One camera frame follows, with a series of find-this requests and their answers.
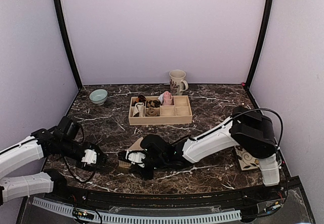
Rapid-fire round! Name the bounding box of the beige striped cuff sock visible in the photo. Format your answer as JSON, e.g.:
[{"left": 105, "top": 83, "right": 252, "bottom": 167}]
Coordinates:
[{"left": 118, "top": 137, "right": 146, "bottom": 169}]

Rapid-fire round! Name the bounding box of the wooden compartment organizer box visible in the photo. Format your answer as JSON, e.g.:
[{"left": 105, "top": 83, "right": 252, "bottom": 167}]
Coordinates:
[{"left": 128, "top": 96, "right": 193, "bottom": 125}]

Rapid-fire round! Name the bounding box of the pink patterned long sock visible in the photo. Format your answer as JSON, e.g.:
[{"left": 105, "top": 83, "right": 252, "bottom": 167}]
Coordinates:
[{"left": 158, "top": 91, "right": 173, "bottom": 106}]

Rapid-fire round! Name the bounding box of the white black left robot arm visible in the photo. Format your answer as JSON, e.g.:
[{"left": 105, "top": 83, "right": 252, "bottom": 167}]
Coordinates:
[{"left": 1, "top": 116, "right": 108, "bottom": 204}]

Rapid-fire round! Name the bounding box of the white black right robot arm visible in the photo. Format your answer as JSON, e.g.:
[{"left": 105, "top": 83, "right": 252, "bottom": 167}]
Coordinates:
[{"left": 118, "top": 106, "right": 280, "bottom": 201}]

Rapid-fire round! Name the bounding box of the white ribbed rolled sock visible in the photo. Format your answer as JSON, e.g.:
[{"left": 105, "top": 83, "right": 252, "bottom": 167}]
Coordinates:
[{"left": 132, "top": 102, "right": 145, "bottom": 117}]

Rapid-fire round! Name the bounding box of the dark argyle rolled sock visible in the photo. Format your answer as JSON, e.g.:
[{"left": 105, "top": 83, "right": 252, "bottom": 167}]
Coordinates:
[{"left": 146, "top": 100, "right": 161, "bottom": 108}]

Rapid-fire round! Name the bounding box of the light blue ceramic bowl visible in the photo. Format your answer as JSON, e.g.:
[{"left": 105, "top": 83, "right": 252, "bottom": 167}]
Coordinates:
[{"left": 89, "top": 89, "right": 108, "bottom": 105}]

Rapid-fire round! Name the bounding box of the coral pattern ceramic mug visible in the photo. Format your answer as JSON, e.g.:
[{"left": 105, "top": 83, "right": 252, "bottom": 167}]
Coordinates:
[{"left": 169, "top": 69, "right": 189, "bottom": 96}]

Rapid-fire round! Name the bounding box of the floral pattern coaster tile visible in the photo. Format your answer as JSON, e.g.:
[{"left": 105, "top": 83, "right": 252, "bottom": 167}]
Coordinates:
[{"left": 234, "top": 146, "right": 259, "bottom": 171}]

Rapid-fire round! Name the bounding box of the white slotted cable duct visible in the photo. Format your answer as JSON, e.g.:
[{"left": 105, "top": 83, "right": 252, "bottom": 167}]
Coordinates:
[{"left": 32, "top": 197, "right": 241, "bottom": 223}]

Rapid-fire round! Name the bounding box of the black front table rail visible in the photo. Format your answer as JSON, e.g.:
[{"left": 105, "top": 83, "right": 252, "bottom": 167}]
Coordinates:
[{"left": 40, "top": 176, "right": 301, "bottom": 209}]

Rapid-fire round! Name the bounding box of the black left frame post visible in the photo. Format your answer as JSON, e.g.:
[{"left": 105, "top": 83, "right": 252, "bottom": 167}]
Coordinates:
[{"left": 53, "top": 0, "right": 83, "bottom": 90}]

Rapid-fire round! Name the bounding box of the black frame post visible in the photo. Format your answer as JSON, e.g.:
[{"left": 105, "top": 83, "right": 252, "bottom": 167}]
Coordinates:
[
  {"left": 245, "top": 0, "right": 273, "bottom": 91},
  {"left": 53, "top": 0, "right": 83, "bottom": 90}
]

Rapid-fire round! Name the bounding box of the black right frame post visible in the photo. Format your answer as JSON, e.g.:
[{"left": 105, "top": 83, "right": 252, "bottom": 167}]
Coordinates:
[{"left": 245, "top": 0, "right": 273, "bottom": 91}]

